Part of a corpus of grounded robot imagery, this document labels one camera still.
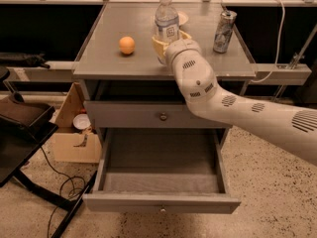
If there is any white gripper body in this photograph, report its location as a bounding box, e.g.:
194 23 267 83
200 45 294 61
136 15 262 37
165 39 218 103

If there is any clear plastic water bottle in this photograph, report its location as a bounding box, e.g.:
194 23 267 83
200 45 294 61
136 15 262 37
154 0 179 64

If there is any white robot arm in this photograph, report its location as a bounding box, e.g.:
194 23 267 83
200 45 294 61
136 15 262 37
152 34 317 165

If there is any grey drawer cabinet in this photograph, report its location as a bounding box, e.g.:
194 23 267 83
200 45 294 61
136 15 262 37
72 2 258 214

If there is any closed grey top drawer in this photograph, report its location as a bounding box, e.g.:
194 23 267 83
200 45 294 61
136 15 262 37
84 101 231 129

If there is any open grey middle drawer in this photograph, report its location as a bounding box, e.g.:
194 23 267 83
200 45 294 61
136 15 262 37
84 128 240 214

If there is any white bowl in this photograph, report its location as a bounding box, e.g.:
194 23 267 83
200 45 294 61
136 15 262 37
178 11 189 26

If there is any orange fruit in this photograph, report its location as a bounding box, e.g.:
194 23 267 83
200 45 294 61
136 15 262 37
119 37 135 55

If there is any silver drink can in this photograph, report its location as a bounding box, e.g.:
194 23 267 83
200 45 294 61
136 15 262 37
213 10 237 54

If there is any white cup in box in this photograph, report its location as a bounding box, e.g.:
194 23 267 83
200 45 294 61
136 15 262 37
72 114 91 130

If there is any cardboard box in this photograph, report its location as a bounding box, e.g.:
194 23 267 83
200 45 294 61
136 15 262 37
52 83 101 164

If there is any black chair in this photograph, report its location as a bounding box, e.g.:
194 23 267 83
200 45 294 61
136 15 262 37
0 66 96 238

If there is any white hanging cable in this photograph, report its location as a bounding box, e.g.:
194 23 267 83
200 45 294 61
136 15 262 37
251 0 286 84

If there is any black floor cable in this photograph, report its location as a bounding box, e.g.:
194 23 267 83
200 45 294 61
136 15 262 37
39 145 87 238

